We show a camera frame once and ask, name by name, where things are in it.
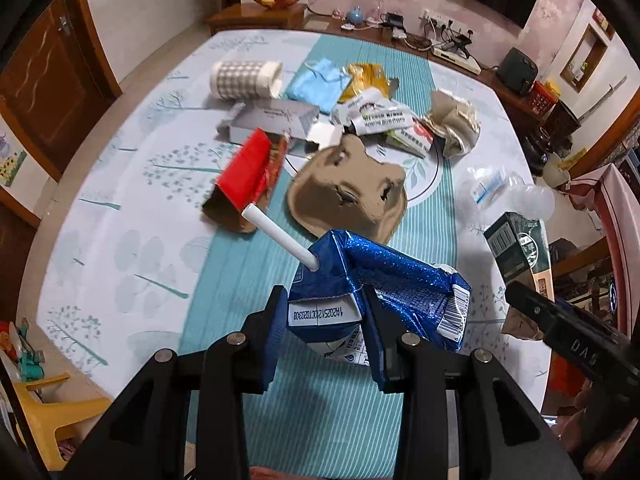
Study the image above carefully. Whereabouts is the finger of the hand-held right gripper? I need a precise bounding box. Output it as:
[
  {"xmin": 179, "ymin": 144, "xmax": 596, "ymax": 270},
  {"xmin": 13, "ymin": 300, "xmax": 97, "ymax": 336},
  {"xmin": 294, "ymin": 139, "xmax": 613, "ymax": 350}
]
[{"xmin": 505, "ymin": 280, "xmax": 558, "ymax": 343}]

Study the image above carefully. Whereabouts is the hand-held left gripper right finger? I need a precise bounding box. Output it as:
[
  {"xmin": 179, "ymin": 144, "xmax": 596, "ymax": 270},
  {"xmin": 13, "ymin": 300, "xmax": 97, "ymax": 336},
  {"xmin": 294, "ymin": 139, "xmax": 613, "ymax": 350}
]
[{"xmin": 363, "ymin": 284, "xmax": 583, "ymax": 480}]

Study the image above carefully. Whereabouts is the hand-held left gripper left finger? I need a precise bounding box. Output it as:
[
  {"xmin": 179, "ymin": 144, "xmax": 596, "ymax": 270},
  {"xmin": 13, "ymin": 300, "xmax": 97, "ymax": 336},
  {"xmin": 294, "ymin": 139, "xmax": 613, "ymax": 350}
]
[{"xmin": 62, "ymin": 285, "xmax": 289, "ymax": 480}]

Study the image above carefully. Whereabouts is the brown paper scrap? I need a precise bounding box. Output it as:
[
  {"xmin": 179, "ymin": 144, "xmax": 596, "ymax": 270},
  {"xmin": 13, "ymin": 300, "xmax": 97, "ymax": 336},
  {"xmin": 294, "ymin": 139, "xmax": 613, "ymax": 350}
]
[{"xmin": 501, "ymin": 304, "xmax": 546, "ymax": 342}]

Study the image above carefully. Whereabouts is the crushed blue milk carton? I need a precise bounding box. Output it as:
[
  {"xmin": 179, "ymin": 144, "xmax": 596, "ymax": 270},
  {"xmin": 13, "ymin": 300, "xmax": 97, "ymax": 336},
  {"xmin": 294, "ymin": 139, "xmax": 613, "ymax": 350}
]
[{"xmin": 286, "ymin": 229, "xmax": 473, "ymax": 367}]

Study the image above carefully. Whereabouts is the white drinking straw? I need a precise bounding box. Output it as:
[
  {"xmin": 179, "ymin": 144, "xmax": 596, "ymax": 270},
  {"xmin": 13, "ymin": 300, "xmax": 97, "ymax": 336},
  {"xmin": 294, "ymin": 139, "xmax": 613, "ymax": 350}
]
[{"xmin": 241, "ymin": 203, "xmax": 320, "ymax": 271}]

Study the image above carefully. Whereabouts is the grey cardboard box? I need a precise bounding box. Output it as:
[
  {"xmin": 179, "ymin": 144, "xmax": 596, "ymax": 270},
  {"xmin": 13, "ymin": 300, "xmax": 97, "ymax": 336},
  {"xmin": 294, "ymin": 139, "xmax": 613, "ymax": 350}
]
[{"xmin": 216, "ymin": 100, "xmax": 346, "ymax": 155}]

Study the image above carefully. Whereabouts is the grey checked paper cup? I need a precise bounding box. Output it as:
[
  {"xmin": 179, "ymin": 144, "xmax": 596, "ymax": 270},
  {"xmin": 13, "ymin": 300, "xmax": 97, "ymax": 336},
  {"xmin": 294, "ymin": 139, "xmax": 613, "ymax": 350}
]
[{"xmin": 209, "ymin": 59, "xmax": 284, "ymax": 101}]

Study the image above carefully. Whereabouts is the person's right hand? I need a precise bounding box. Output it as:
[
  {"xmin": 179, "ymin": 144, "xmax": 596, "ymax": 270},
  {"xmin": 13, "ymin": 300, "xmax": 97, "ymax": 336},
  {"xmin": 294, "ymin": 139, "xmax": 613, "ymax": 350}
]
[{"xmin": 555, "ymin": 380, "xmax": 632, "ymax": 476}]

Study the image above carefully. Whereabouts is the dark green box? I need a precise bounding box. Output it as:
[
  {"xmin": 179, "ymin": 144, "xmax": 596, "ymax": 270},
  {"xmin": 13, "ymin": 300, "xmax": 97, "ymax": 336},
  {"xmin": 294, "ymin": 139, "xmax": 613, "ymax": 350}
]
[{"xmin": 483, "ymin": 211, "xmax": 554, "ymax": 303}]

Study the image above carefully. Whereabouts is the pink wooden chair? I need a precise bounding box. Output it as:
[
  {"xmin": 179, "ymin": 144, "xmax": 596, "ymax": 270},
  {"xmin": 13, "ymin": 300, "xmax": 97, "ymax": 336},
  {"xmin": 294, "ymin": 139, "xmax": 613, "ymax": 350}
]
[{"xmin": 570, "ymin": 164, "xmax": 640, "ymax": 346}]

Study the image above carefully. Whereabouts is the teal leaf print tablecloth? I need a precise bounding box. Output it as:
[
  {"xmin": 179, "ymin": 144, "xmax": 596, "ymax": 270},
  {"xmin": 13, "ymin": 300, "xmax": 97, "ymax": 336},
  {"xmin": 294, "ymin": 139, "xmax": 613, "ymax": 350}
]
[{"xmin": 34, "ymin": 29, "xmax": 555, "ymax": 463}]

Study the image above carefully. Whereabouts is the red cardboard box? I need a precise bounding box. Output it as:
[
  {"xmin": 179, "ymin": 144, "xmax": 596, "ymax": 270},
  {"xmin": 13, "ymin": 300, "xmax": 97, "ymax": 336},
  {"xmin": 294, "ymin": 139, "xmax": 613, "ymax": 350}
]
[{"xmin": 201, "ymin": 127, "xmax": 292, "ymax": 234}]

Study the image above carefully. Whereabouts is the brown egg carton piece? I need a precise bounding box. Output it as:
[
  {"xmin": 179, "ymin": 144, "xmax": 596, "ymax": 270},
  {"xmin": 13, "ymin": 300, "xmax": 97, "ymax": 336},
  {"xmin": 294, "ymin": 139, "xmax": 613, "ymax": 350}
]
[{"xmin": 287, "ymin": 134, "xmax": 408, "ymax": 242}]

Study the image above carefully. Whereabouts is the crumpled beige paper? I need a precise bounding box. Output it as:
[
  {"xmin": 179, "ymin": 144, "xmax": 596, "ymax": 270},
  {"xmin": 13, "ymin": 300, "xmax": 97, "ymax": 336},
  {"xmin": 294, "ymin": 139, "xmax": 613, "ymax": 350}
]
[{"xmin": 424, "ymin": 89, "xmax": 483, "ymax": 161}]

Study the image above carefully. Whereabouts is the white green red packet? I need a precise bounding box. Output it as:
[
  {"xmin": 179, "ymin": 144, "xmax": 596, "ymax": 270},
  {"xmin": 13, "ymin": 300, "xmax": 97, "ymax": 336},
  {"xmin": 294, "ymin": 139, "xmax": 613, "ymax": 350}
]
[{"xmin": 384, "ymin": 124, "xmax": 437, "ymax": 159}]

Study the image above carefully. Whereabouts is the yellow plastic chair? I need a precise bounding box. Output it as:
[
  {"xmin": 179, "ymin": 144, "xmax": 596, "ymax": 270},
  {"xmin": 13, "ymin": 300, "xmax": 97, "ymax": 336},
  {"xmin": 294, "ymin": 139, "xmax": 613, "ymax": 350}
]
[{"xmin": 14, "ymin": 372, "xmax": 112, "ymax": 472}]

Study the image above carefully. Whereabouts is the black round appliance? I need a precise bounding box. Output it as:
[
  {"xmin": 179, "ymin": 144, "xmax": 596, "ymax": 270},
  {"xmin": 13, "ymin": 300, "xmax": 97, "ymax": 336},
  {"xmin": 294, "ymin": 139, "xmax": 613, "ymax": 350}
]
[{"xmin": 499, "ymin": 47, "xmax": 539, "ymax": 97}]

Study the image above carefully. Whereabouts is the crumpled white packet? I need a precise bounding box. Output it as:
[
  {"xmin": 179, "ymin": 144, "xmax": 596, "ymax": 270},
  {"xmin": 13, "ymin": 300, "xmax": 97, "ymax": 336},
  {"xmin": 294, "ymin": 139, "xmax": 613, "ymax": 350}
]
[{"xmin": 331, "ymin": 87, "xmax": 417, "ymax": 137}]

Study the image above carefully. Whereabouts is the colourful plastic toy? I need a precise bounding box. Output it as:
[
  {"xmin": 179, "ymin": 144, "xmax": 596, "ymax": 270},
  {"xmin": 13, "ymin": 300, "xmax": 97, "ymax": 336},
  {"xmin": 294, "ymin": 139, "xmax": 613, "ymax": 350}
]
[{"xmin": 0, "ymin": 317, "xmax": 47, "ymax": 382}]

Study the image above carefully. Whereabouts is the white set-top box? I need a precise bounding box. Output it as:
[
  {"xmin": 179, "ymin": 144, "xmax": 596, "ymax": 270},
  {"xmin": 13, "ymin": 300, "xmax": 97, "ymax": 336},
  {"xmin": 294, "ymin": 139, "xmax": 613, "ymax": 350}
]
[{"xmin": 431, "ymin": 44, "xmax": 482, "ymax": 76}]

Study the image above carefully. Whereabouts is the blue face mask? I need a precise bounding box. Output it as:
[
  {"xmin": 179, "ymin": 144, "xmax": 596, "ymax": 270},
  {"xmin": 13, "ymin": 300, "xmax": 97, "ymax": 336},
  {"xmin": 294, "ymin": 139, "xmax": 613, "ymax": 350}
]
[{"xmin": 286, "ymin": 57, "xmax": 352, "ymax": 115}]

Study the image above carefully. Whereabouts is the gold foil packet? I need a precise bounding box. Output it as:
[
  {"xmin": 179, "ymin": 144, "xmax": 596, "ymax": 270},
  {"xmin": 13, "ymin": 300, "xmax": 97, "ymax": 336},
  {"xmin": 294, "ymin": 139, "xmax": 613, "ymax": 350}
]
[{"xmin": 339, "ymin": 62, "xmax": 399, "ymax": 106}]

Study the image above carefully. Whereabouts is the white power strip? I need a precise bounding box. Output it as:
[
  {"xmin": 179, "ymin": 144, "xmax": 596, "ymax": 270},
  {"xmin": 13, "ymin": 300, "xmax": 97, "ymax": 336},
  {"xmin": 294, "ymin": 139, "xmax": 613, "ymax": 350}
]
[{"xmin": 419, "ymin": 8, "xmax": 472, "ymax": 37}]

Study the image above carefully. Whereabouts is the wooden side cabinet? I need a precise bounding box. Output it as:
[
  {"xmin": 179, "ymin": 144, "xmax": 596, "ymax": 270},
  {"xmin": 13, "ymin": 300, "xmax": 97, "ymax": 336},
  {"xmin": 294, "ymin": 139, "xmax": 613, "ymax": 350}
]
[{"xmin": 206, "ymin": 2, "xmax": 309, "ymax": 37}]

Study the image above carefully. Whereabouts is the brown wooden door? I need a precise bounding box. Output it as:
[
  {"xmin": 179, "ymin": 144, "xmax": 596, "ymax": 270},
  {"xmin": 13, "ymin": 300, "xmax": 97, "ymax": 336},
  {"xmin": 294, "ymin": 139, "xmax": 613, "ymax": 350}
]
[{"xmin": 0, "ymin": 0, "xmax": 123, "ymax": 182}]

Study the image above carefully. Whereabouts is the wooden framed wall mirror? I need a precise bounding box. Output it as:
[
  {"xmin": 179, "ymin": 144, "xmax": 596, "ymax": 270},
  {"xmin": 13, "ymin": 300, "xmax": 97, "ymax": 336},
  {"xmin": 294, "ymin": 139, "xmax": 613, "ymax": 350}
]
[{"xmin": 559, "ymin": 25, "xmax": 609, "ymax": 94}]

